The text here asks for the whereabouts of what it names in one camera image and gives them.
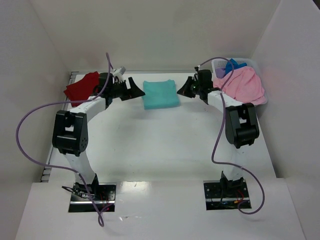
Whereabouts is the teal t shirt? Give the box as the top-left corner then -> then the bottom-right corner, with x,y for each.
142,79 -> 180,110

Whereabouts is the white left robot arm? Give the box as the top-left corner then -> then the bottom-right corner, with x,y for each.
52,72 -> 145,198

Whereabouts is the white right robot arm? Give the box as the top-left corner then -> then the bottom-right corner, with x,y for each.
177,67 -> 260,196

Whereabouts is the purple t shirt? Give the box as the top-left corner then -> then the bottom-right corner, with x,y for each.
215,67 -> 226,79

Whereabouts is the white plastic laundry basket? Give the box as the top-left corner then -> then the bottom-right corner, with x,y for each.
211,58 -> 268,104

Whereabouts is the blue t shirt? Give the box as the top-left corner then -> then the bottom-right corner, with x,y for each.
225,58 -> 247,75

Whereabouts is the red folded t shirt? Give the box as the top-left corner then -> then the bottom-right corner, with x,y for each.
63,71 -> 99,102

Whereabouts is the pink t shirt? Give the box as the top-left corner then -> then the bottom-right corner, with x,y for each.
213,66 -> 267,105

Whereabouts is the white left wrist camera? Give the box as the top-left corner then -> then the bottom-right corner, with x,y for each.
113,66 -> 126,83

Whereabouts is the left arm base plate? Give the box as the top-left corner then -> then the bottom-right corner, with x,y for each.
65,183 -> 117,213

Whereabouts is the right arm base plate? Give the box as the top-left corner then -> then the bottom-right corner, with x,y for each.
203,181 -> 252,211

